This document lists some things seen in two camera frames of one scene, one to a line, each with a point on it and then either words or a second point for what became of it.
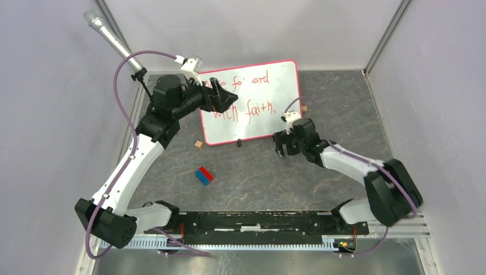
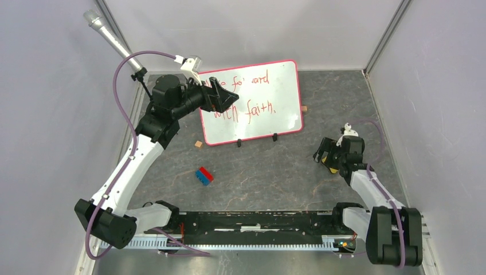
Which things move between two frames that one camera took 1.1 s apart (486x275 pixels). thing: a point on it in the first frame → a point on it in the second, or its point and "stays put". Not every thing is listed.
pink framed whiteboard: [265, 93] stays put
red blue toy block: [204, 177] stays put
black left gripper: [223, 99] stays put
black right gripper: [280, 138] → [328, 145]
